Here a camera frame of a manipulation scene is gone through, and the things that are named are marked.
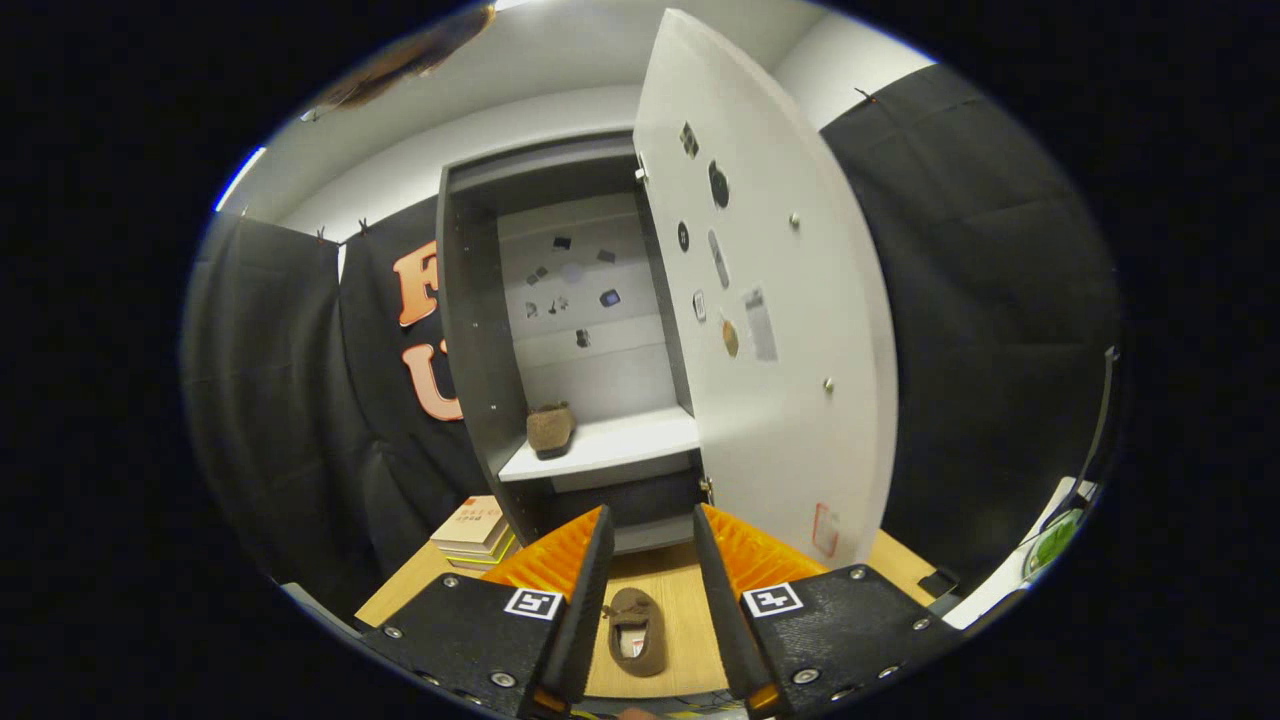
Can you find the ceiling strip light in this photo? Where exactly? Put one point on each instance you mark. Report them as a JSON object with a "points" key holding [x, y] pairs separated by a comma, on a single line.
{"points": [[240, 180]]}

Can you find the white side table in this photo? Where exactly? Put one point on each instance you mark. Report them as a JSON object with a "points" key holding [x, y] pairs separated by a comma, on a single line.
{"points": [[1000, 590]]}

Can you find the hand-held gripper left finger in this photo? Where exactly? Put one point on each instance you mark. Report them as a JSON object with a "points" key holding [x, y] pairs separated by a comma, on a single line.
{"points": [[585, 620]]}

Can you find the green object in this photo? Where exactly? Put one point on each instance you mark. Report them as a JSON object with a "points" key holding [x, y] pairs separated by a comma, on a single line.
{"points": [[1055, 542]]}

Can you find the grey shoe cabinet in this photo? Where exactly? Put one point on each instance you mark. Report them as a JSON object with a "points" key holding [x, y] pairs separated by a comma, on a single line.
{"points": [[470, 350]]}

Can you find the black monitor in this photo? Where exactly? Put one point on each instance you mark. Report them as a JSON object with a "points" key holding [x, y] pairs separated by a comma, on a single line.
{"points": [[1110, 420]]}

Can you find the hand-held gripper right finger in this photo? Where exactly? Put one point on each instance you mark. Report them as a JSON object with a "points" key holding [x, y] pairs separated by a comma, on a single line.
{"points": [[725, 620]]}

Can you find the beige shoe cabinet door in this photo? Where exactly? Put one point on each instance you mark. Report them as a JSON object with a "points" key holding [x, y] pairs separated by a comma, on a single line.
{"points": [[780, 420]]}

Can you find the brown fuzzy shoe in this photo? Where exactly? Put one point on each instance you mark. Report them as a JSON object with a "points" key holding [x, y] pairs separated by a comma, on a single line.
{"points": [[635, 630], [550, 428]]}

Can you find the stack of books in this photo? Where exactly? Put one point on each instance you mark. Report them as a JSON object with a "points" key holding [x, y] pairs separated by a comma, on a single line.
{"points": [[475, 530]]}

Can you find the black backdrop cloth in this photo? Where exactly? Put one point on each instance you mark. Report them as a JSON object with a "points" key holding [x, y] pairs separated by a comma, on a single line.
{"points": [[980, 300]]}

